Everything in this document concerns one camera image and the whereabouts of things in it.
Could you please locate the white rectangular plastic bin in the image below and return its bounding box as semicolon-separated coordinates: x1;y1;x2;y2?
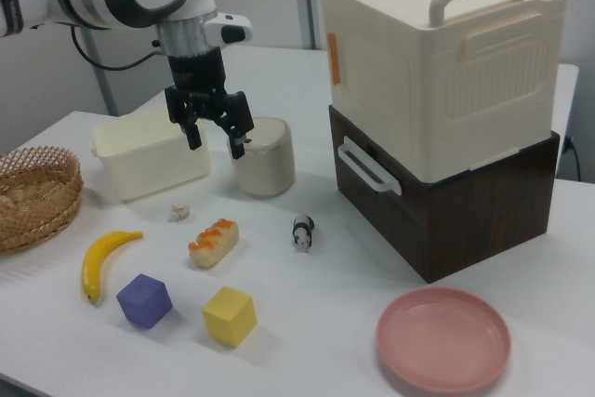
90;106;211;205

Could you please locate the purple cube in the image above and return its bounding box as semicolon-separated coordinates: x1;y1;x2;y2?
115;273;174;331

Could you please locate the small cream trash can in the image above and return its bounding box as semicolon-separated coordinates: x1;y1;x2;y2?
226;116;297;198

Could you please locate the dark brown drawer box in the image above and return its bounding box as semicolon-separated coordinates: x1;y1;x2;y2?
327;104;561;285

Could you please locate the toy bread with orange topping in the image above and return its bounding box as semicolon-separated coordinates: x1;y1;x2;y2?
187;218;240;270

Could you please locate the small panda figurine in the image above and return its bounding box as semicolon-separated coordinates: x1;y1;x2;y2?
291;214;317;255

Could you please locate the crumpled paper ball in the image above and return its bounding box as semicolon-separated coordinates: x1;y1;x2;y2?
167;204;192;223

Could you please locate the woven wicker basket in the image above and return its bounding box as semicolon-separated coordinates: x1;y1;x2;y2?
0;146;85;257

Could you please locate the yellow cube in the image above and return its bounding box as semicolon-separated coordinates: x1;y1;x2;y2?
202;285;258;349

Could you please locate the cream plastic storage box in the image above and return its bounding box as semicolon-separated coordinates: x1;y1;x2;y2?
318;0;571;183

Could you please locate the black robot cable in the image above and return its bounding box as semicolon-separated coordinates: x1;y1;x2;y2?
69;24;164;72

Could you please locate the black cable at table edge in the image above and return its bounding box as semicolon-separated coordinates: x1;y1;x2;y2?
562;134;582;182

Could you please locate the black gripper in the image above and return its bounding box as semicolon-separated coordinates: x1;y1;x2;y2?
165;48;257;160

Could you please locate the pink plastic plate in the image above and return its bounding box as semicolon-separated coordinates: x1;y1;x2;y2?
376;287;512;393

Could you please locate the yellow toy banana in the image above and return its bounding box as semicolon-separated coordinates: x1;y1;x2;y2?
81;230;144;306

